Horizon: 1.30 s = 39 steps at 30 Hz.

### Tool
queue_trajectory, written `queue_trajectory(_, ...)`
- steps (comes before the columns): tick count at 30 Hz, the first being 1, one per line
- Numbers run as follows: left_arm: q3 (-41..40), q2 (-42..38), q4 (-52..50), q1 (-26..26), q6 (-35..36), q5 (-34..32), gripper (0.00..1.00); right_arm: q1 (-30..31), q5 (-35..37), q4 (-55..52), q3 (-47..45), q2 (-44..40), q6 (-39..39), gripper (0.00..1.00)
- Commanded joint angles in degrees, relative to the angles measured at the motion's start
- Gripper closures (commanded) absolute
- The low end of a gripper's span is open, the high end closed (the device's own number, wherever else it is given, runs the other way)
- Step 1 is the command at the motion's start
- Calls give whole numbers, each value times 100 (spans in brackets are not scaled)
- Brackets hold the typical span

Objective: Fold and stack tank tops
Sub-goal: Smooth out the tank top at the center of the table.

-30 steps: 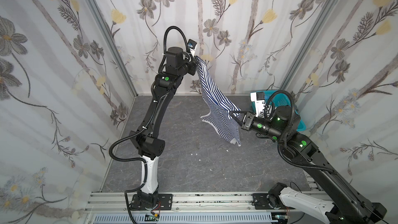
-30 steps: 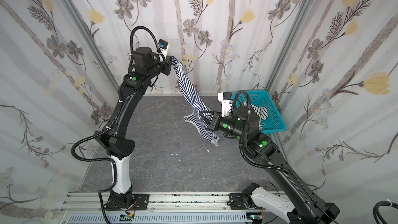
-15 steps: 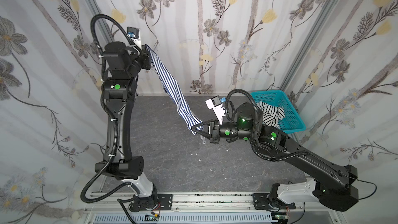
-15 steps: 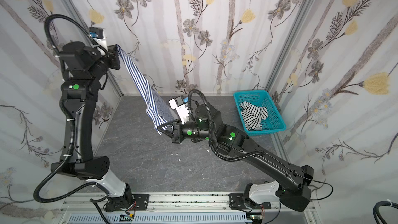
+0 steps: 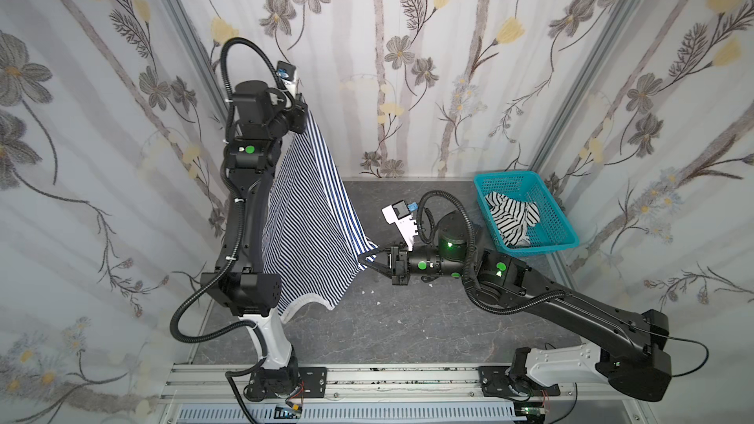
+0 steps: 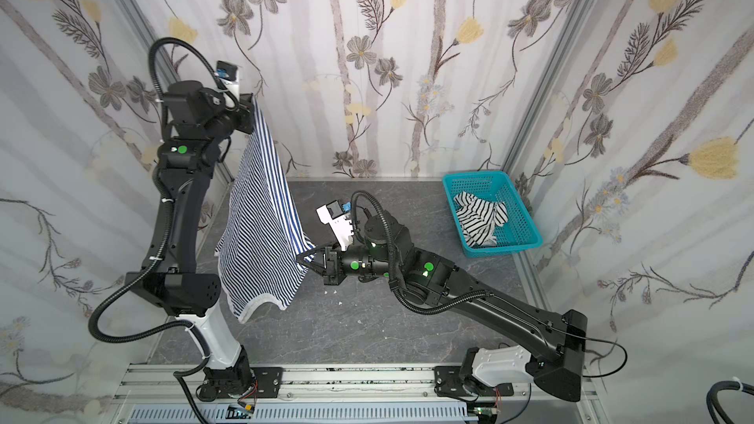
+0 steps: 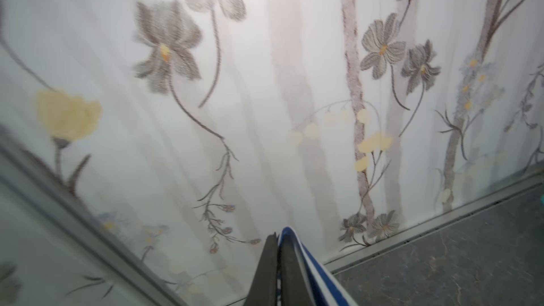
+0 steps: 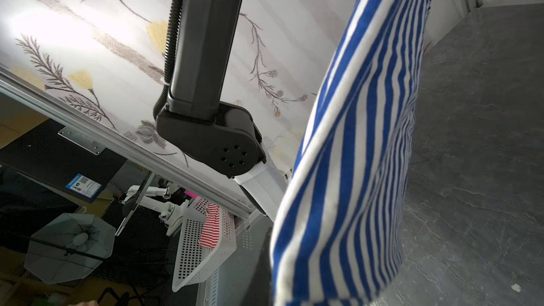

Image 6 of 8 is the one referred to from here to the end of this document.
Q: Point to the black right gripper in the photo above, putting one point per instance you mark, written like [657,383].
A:
[330,264]

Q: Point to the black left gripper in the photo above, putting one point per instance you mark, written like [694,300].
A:
[243,118]

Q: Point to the blue striped tank top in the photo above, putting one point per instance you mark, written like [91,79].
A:
[258,249]

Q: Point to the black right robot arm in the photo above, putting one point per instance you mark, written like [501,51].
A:
[548,348]

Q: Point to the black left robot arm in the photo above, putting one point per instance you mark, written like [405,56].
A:
[169,278]

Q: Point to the black striped tank top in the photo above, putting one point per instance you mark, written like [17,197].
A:
[479,219]

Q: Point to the teal plastic basket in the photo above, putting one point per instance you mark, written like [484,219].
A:
[519,234]

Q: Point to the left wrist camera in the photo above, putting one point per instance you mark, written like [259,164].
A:
[229,74]

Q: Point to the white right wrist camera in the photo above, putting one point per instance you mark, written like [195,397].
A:
[337,216]

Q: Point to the aluminium corner post left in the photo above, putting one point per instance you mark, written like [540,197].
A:
[146,35]

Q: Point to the aluminium corner post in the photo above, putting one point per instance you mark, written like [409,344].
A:
[574,22]
[146,35]

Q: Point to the white vented cable duct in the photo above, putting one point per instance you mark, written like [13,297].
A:
[371,412]

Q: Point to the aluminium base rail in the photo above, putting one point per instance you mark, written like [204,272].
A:
[155,384]

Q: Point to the aluminium corner post right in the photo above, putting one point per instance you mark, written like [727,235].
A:
[574,22]

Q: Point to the black cable bundle corner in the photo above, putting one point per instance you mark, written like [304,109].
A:
[730,401]

